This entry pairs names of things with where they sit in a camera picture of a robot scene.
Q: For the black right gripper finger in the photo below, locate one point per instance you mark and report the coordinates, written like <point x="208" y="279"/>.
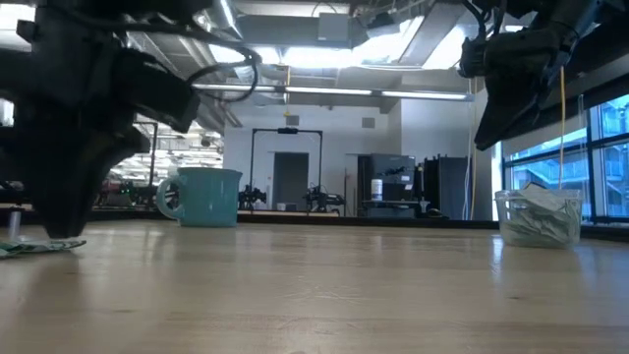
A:
<point x="516" y="98"/>
<point x="481" y="113"/>

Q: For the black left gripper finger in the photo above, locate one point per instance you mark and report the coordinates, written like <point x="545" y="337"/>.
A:
<point x="108" y="147"/>
<point x="49" y="172"/>

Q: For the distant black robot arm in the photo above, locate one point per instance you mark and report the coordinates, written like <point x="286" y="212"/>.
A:
<point x="322" y="199"/>
<point x="250" y="196"/>

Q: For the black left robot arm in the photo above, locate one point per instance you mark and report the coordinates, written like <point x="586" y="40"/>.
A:
<point x="59" y="12"/>

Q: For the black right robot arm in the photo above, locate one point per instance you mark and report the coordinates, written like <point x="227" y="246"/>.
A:
<point x="565" y="15"/>

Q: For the black cabinet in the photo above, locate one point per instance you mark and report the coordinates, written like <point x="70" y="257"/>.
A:
<point x="393" y="169"/>
<point x="447" y="187"/>

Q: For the long ceiling light bar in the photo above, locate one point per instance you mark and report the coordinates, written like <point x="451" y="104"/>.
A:
<point x="393" y="93"/>

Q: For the teal ceramic mug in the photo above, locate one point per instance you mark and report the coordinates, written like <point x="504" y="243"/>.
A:
<point x="206" y="196"/>

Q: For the clear plastic container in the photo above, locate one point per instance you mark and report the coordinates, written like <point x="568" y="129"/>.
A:
<point x="498" y="231"/>

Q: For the white canister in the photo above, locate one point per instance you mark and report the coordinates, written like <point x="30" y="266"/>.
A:
<point x="377" y="189"/>

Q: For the grey ceiling box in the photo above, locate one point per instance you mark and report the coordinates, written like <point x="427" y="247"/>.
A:
<point x="334" y="27"/>

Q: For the grey door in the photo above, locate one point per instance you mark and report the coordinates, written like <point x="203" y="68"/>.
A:
<point x="290" y="177"/>

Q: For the distant wooden table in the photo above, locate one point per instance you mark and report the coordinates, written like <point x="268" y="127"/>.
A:
<point x="285" y="213"/>

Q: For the black gantry frame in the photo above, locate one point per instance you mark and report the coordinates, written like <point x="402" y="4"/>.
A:
<point x="287" y="131"/>
<point x="154" y="147"/>

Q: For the silver post with black cap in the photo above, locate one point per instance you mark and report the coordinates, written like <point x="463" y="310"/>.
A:
<point x="15" y="223"/>

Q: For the black window frame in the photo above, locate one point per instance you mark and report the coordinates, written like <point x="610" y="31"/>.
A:
<point x="592" y="167"/>

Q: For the square wall vent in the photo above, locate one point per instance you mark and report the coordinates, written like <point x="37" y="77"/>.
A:
<point x="292" y="120"/>
<point x="368" y="122"/>

